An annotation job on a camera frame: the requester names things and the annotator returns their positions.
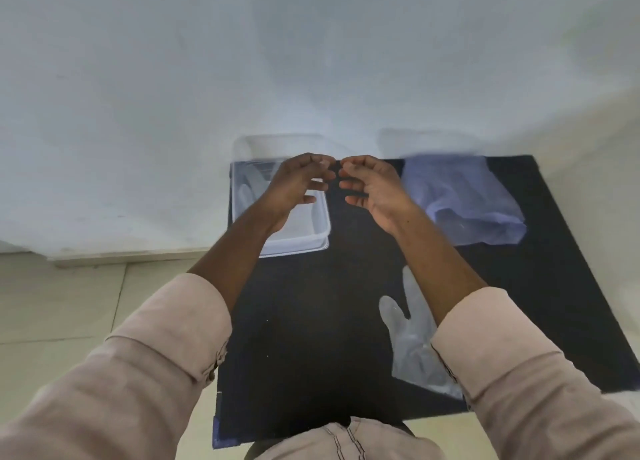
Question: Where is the person's left forearm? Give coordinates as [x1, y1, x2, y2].
[0, 202, 289, 460]

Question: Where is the blue translucent plastic bag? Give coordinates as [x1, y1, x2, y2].
[401, 154, 527, 247]

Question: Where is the clear plastic container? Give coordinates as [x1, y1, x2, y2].
[229, 134, 332, 259]

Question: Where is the blue table frame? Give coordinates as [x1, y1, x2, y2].
[212, 392, 253, 449]

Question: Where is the person's beige clothing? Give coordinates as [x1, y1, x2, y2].
[253, 417, 446, 460]

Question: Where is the clear container lid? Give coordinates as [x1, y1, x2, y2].
[259, 234, 331, 259]

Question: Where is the clear plastic glove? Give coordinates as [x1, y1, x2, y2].
[235, 162, 329, 241]
[378, 266, 466, 401]

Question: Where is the person's right hand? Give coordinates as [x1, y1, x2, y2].
[338, 155, 419, 237]

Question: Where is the person's right forearm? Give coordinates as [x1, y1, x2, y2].
[389, 206, 640, 460]

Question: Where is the person's left hand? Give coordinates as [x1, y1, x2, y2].
[255, 152, 337, 233]

